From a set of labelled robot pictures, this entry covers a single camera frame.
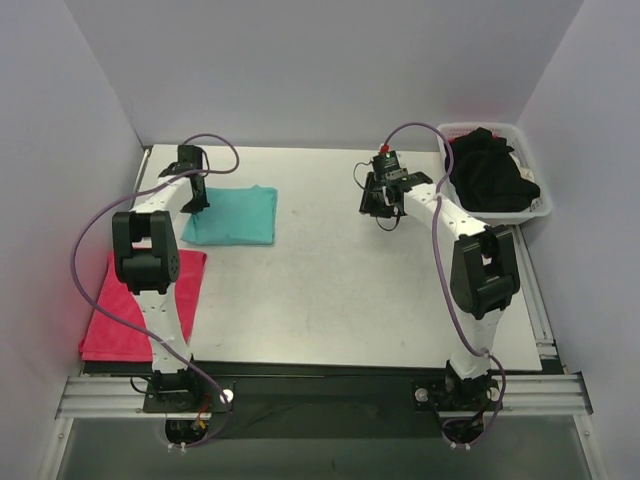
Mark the teal t shirt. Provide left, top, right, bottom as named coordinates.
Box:
left=181, top=185, right=278, bottom=246

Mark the black t shirt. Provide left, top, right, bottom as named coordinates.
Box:
left=449, top=128, right=541, bottom=213

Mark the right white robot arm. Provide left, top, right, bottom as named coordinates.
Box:
left=359, top=151, right=520, bottom=408

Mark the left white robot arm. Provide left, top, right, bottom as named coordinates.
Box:
left=112, top=145, right=209, bottom=374

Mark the white garment in basket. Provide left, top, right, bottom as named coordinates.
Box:
left=510, top=153, right=536, bottom=183

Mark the folded pink t shirt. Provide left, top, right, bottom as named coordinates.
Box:
left=79, top=249, right=207, bottom=363

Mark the aluminium left side rail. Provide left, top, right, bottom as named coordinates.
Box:
left=129, top=146, right=153, bottom=209

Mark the aluminium rail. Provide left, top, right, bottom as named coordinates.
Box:
left=511, top=226, right=568, bottom=374
left=129, top=146, right=153, bottom=209
left=56, top=375, right=593, bottom=419

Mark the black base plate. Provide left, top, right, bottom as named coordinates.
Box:
left=143, top=362, right=506, bottom=446

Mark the aluminium right side rail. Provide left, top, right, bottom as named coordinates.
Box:
left=511, top=226, right=568, bottom=374

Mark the aluminium front rail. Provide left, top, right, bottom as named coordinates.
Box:
left=56, top=375, right=593, bottom=419

